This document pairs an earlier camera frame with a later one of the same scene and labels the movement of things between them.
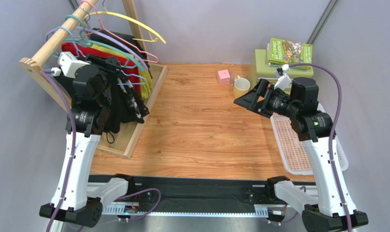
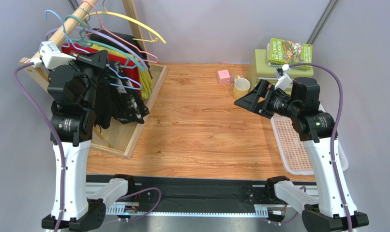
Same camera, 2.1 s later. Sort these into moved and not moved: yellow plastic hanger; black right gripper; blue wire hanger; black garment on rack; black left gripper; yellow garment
Moved: black left gripper; blue wire hanger
Not moved: yellow garment; black right gripper; yellow plastic hanger; black garment on rack
